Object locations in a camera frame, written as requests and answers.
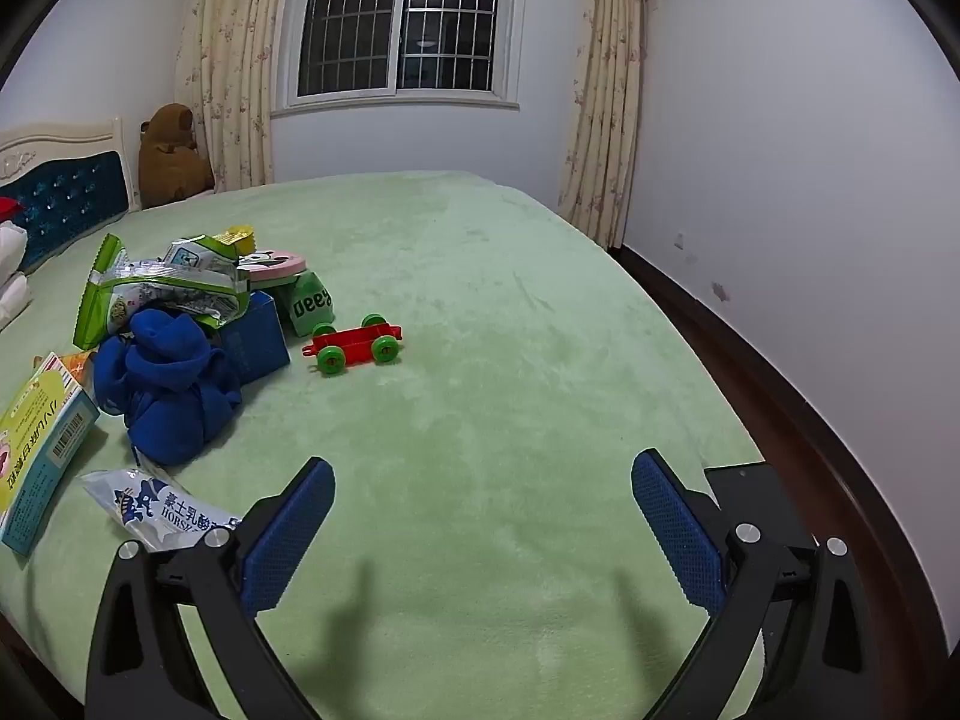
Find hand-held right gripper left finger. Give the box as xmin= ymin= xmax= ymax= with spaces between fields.
xmin=85 ymin=456 xmax=338 ymax=720

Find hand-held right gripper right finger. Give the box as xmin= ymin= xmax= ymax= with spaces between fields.
xmin=630 ymin=448 xmax=882 ymax=720

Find white and blue milk pouch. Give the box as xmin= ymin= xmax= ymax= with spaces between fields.
xmin=81 ymin=467 xmax=242 ymax=552

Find blue cloth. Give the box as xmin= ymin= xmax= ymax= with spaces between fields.
xmin=91 ymin=309 xmax=242 ymax=466

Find dark blue box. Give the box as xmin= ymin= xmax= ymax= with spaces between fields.
xmin=214 ymin=291 xmax=292 ymax=387

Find red toy car green wheels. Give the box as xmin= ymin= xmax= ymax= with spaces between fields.
xmin=302 ymin=313 xmax=404 ymax=377

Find green lettered packet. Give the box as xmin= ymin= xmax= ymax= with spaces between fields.
xmin=281 ymin=270 xmax=336 ymax=337

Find yellow and teal medicine box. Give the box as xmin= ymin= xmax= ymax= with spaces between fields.
xmin=0 ymin=352 xmax=101 ymax=557

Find orange small bottle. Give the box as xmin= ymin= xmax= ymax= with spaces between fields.
xmin=56 ymin=351 xmax=98 ymax=395

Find pink cartoon flat toy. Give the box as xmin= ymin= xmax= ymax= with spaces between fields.
xmin=238 ymin=249 xmax=308 ymax=290

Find green bed blanket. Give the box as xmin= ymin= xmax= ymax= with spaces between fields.
xmin=0 ymin=171 xmax=766 ymax=720

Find white and green snack packet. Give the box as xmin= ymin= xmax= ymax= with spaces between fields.
xmin=161 ymin=234 xmax=260 ymax=293

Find long green snack packet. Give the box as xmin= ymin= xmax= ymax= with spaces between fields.
xmin=73 ymin=234 xmax=248 ymax=351

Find white printed pillow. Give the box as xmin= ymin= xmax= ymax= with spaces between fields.
xmin=0 ymin=274 xmax=32 ymax=331
xmin=0 ymin=221 xmax=31 ymax=278

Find brown teddy bear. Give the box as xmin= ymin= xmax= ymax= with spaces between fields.
xmin=137 ymin=103 xmax=216 ymax=209

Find white and blue tufted headboard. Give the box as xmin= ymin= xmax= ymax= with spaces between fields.
xmin=0 ymin=118 xmax=143 ymax=275

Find floral cream curtain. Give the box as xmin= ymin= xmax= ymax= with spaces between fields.
xmin=559 ymin=0 xmax=646 ymax=250
xmin=174 ymin=0 xmax=316 ymax=192

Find barred window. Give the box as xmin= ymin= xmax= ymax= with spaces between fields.
xmin=271 ymin=0 xmax=526 ymax=117

